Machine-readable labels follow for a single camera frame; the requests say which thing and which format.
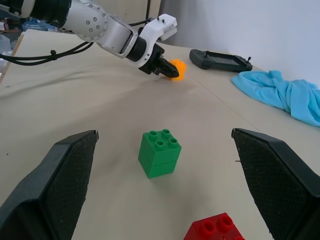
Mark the red toy brick cube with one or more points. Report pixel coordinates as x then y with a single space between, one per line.
215 228

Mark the light blue cloth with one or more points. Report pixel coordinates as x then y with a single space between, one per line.
280 93

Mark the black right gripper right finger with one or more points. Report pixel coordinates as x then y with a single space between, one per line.
277 175

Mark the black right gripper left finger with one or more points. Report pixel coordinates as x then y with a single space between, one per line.
50 180

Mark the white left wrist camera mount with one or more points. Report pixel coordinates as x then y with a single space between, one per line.
160 30

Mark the green toy brick cube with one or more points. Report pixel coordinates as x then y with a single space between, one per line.
160 156

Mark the black handheld controller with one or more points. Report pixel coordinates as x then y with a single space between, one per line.
220 60

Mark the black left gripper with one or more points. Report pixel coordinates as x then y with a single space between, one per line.
154 61

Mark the orange toy brick cube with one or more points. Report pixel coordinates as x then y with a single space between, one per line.
180 70

